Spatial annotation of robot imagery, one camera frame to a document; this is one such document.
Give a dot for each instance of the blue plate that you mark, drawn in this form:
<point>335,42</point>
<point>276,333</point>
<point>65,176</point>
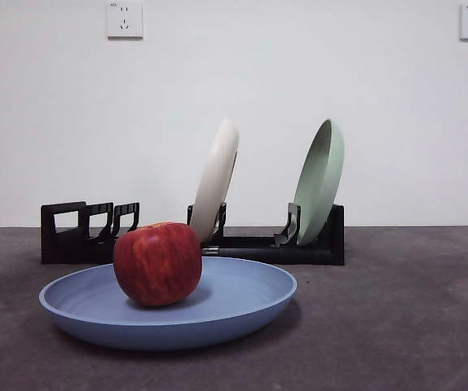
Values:
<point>234,293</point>

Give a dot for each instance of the red apple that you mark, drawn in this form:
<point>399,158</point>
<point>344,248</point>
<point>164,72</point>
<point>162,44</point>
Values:
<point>156,264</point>

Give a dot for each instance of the cream white plate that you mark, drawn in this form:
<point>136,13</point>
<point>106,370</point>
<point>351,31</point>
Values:
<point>217,179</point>

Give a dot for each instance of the pale green plate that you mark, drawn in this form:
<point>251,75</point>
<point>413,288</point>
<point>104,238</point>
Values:
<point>319,191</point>

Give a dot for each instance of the black plate rack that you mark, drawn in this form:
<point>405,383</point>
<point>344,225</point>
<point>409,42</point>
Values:
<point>299,255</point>

